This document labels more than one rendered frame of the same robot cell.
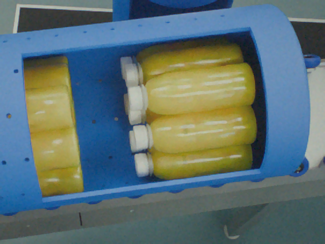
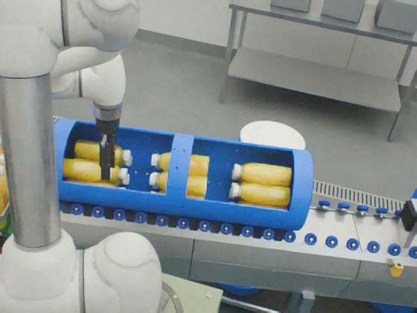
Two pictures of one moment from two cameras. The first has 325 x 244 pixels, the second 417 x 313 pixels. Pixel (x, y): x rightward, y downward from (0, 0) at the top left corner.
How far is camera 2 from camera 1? 0.99 m
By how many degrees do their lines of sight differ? 33
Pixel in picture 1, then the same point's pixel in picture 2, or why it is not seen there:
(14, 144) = (183, 161)
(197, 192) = (257, 244)
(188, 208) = (251, 258)
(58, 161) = (196, 186)
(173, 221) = not seen: outside the picture
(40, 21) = not seen: hidden behind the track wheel
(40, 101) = (196, 157)
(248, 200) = (284, 262)
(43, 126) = (194, 168)
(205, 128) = (266, 188)
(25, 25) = not seen: hidden behind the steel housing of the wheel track
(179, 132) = (254, 187)
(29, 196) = (181, 190)
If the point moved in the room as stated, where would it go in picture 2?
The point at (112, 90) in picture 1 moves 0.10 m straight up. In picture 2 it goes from (224, 189) to (228, 168)
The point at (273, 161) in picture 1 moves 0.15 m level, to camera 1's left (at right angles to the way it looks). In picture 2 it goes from (295, 203) to (249, 191)
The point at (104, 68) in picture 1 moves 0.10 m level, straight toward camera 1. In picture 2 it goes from (223, 176) to (219, 194)
